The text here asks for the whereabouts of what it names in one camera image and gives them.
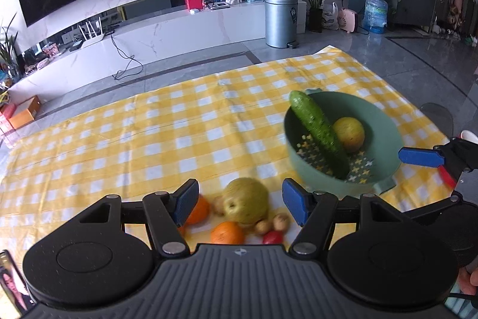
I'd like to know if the small yellow apple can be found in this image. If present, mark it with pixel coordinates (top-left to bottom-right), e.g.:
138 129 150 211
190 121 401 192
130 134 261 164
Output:
332 116 366 154

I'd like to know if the yellow checked cloth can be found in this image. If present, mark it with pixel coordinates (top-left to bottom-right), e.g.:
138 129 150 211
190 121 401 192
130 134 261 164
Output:
0 44 455 253

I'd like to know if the large yellow-green pear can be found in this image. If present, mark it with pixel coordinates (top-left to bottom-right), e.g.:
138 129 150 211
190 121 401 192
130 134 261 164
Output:
223 178 270 226

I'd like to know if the white box behind trash can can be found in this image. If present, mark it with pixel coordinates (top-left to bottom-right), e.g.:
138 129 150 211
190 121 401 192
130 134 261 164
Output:
296 0 308 34

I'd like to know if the white plastic bag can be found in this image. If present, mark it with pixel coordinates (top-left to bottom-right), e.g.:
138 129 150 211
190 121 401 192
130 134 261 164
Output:
321 1 340 31

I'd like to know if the orange cardboard box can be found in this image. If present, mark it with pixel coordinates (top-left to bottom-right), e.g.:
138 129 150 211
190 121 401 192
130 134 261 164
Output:
7 96 42 129

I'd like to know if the silver pedal trash can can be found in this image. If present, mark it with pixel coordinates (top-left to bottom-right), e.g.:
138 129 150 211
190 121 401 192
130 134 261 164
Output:
264 0 300 49

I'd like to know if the person's right hand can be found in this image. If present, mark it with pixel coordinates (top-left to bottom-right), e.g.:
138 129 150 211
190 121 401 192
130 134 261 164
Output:
459 259 478 296

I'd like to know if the green strainer bowl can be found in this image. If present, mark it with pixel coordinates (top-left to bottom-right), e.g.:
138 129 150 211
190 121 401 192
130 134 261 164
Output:
283 89 403 197

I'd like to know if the black power cable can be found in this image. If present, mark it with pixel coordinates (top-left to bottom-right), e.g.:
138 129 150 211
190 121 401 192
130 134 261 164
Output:
110 33 143 81

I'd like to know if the white wifi router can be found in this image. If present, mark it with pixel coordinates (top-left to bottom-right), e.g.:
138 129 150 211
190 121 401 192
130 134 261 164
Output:
78 20 104 43

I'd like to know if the orange tangerine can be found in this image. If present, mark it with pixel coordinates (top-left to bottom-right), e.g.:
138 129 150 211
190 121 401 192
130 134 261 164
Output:
185 194 211 226
210 221 246 245

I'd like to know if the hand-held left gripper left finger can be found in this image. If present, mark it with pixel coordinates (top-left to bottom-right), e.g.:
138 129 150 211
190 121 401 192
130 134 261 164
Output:
73 179 199 260

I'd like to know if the pink cardboard box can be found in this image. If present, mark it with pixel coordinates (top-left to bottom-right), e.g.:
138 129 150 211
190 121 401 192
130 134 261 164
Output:
0 103 16 133

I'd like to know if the green cucumber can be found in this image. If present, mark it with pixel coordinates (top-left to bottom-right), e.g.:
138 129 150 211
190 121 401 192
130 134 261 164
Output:
290 90 351 181

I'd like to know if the blue water jug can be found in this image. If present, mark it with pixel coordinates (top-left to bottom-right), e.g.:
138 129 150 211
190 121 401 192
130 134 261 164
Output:
363 0 389 35

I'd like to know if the pink small heater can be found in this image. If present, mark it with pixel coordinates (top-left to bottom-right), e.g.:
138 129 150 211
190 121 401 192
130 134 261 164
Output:
338 8 359 33

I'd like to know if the white marble television cabinet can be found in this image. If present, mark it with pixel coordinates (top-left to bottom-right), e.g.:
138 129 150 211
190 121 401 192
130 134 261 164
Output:
7 0 270 106

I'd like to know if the small red tomato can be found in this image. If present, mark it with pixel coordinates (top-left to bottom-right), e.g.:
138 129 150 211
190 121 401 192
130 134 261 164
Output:
262 230 285 245

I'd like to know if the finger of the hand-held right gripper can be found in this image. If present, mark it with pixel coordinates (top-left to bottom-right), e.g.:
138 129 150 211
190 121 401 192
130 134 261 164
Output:
398 145 455 170
405 191 466 221

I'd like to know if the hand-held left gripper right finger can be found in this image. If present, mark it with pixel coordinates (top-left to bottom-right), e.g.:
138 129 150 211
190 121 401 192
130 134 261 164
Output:
282 178 406 261

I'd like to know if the smartphone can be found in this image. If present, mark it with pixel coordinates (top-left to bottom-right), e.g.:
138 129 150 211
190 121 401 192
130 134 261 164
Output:
0 250 29 316

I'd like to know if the green plant in vase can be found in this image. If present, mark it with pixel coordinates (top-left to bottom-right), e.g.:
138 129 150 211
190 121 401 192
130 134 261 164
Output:
0 14 22 81

